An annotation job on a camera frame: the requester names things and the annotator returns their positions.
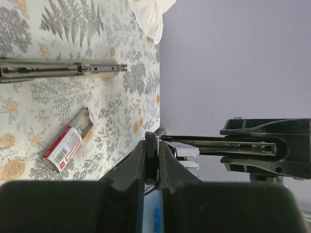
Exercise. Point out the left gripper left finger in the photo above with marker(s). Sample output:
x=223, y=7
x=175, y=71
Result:
x=113, y=204

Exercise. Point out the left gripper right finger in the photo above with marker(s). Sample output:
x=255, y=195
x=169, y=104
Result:
x=191, y=205

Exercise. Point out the red white staple box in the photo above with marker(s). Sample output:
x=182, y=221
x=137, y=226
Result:
x=63, y=148

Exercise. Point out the black stapler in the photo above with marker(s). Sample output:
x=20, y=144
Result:
x=267, y=149

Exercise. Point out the silver stapler magazine rail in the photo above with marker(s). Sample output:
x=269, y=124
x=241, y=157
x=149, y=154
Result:
x=24, y=70

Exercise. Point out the floral patterned table mat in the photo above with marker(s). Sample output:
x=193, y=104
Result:
x=33, y=114

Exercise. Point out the cream white cloth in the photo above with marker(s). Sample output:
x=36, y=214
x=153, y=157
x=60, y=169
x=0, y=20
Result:
x=149, y=16

